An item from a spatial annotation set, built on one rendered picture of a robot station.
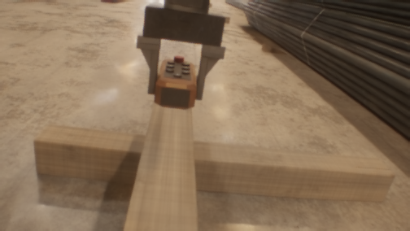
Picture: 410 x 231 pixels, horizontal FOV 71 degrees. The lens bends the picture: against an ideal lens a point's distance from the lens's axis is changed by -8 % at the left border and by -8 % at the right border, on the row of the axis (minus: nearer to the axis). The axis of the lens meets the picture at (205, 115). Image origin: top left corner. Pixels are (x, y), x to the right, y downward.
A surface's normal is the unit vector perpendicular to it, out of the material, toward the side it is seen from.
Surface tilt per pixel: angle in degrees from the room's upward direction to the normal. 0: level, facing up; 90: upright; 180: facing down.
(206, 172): 90
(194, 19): 90
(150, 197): 0
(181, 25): 90
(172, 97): 90
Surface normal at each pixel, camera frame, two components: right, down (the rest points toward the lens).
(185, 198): 0.14, -0.91
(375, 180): 0.06, 0.40
